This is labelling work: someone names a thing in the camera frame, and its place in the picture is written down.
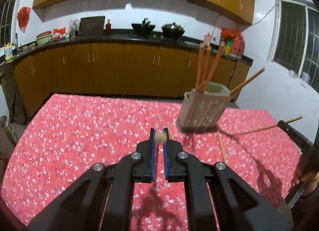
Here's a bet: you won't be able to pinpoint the dark cutting board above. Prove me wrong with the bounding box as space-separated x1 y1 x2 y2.
78 16 105 36

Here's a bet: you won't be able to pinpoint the brown lower kitchen cabinets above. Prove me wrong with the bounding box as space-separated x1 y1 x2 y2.
0 28 254 126

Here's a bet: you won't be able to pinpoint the red plastic bag on wall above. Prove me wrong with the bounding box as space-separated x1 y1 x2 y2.
17 7 32 33

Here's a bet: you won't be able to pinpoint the green bowl with red lid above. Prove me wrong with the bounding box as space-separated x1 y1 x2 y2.
36 31 52 46

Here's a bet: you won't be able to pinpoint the person's right hand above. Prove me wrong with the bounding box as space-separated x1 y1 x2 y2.
291 154 318 196

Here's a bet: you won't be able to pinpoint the black wok with handle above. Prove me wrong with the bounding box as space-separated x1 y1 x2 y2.
131 18 156 37

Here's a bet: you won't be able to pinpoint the yellow detergent bottle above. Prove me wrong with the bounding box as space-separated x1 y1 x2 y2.
4 42 13 62

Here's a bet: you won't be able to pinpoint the red sauce bottle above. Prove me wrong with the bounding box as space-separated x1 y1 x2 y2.
105 19 111 35

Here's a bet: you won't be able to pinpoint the black lidded wok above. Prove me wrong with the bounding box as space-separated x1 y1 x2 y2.
162 22 185 41

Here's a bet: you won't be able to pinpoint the left barred window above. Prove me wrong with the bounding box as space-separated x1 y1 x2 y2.
0 0 16 47

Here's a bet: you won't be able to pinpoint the beige perforated utensil holder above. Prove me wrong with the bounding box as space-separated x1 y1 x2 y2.
176 82 231 133

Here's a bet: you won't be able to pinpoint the right barred window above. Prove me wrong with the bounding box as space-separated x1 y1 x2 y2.
270 0 318 92

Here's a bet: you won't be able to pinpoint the red floral tablecloth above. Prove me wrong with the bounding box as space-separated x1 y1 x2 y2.
1 94 299 224

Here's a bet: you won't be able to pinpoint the single wooden chopstick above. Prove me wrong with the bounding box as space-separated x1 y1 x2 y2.
198 46 211 92

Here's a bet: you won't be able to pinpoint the pink plastic jug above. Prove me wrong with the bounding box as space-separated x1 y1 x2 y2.
203 33 212 47

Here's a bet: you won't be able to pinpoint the red thermos flasks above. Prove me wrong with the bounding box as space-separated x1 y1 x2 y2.
229 37 245 59

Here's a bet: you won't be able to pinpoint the barred window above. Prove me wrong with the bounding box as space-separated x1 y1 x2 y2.
0 0 16 47
270 0 318 92

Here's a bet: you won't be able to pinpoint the colourful utensil cups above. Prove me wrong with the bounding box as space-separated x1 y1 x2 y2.
221 27 243 55

